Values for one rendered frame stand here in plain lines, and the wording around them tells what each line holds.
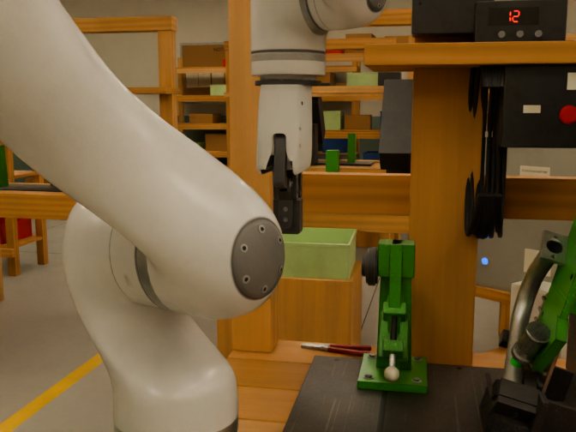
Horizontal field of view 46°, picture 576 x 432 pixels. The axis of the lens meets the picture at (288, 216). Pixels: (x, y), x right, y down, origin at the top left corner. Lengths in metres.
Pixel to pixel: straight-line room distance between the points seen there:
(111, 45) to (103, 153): 11.92
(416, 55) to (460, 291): 0.50
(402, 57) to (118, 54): 11.18
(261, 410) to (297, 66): 0.73
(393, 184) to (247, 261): 0.99
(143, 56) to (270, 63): 11.44
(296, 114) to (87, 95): 0.28
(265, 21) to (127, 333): 0.35
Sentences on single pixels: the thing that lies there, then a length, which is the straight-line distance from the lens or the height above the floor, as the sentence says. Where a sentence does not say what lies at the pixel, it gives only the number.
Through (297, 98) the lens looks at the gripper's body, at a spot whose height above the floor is 1.43.
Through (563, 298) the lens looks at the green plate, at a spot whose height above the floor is 1.14.
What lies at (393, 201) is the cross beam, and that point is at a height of 1.22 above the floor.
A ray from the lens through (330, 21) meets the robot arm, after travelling 0.74.
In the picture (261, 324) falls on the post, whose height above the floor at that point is 0.95.
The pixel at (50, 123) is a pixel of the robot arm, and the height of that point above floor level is 1.41.
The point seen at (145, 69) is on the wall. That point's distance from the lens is 12.16.
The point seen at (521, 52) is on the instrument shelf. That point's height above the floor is 1.52.
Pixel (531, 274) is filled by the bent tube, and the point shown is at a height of 1.14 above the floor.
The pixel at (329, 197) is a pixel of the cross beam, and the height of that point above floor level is 1.22.
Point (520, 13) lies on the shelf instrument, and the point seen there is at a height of 1.59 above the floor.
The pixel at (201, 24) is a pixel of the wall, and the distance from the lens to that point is 11.84.
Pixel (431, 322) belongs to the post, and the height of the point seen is 0.97.
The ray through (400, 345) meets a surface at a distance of 1.30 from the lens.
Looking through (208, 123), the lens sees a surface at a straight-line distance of 11.01.
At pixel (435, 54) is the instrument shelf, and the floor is 1.52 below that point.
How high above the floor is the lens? 1.43
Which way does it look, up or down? 9 degrees down
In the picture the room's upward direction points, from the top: straight up
